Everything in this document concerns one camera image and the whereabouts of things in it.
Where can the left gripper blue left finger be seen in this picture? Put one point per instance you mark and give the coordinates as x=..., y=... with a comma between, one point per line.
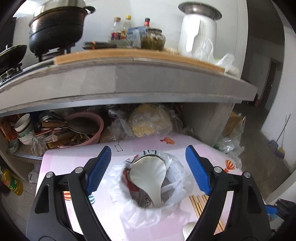
x=49, y=219

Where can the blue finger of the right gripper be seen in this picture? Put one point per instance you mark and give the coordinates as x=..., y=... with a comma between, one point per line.
x=271, y=209

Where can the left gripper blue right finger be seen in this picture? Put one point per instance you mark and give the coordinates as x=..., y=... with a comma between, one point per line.
x=248, y=218

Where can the wooden chopstick two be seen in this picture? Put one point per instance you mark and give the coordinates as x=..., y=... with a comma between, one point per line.
x=198, y=205

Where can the wooden chopstick one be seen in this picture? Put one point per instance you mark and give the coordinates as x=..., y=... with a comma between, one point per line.
x=194, y=206

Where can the white plastic soup spoon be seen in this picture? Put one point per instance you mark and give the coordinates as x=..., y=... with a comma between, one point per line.
x=187, y=229

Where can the white shell-shaped rice paddle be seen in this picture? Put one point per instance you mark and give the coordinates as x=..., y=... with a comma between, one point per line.
x=148, y=175

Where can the large steel spoon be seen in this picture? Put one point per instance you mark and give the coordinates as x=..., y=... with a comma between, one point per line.
x=149, y=157

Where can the kitchen knife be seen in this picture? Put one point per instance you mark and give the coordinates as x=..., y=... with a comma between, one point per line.
x=97, y=45

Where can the wooden chopstick four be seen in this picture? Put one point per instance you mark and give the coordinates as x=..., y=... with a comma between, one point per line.
x=220, y=226

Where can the yellow cooking oil bottle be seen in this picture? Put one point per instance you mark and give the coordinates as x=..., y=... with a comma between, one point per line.
x=11, y=181

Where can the wooden chopstick three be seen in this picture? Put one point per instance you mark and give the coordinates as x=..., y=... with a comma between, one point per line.
x=202, y=205

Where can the white plastic bag liner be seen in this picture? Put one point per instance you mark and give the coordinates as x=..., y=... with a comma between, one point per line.
x=142, y=190

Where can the pink plastic basin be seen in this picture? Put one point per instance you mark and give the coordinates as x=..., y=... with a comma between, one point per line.
x=87, y=128

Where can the stack of white bowls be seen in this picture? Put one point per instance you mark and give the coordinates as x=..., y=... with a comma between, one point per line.
x=24, y=127

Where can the cardboard box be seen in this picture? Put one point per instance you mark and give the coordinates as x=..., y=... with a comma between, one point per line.
x=234, y=127

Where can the bag of yellow food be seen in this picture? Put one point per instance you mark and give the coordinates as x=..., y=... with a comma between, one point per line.
x=147, y=120

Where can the wooden cutting board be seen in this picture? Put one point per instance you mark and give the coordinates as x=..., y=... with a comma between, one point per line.
x=117, y=53

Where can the black frying pan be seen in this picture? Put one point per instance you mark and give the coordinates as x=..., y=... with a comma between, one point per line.
x=12, y=56

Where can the white electric appliance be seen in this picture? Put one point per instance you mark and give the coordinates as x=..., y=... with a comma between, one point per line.
x=198, y=31

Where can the black cooking pot with lid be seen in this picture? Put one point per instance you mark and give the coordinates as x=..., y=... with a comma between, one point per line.
x=57, y=25

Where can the clear sauce bottle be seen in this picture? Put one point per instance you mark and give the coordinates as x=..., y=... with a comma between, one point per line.
x=116, y=29

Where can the yellow cap bottle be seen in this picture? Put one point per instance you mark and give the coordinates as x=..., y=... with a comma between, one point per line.
x=127, y=24

